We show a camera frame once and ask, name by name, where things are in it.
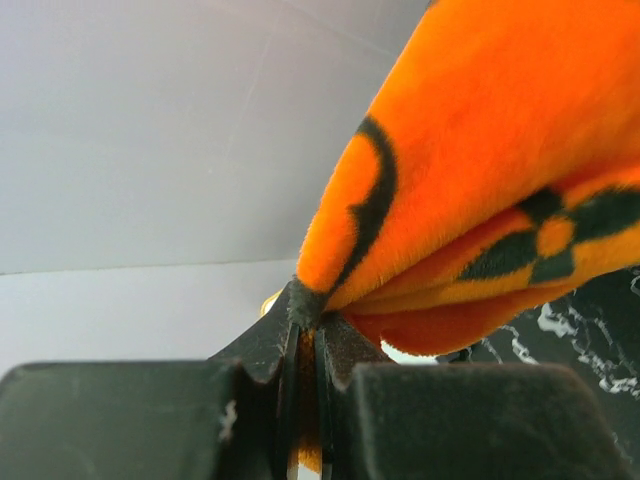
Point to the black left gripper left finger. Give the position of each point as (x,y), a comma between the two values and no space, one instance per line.
(227,417)

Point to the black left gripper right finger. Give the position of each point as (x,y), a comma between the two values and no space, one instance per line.
(383,420)

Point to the orange patterned plush pillowcase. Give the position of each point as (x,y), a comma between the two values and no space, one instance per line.
(496,169)

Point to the white board with wooden frame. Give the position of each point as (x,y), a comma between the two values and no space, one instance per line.
(268,303)

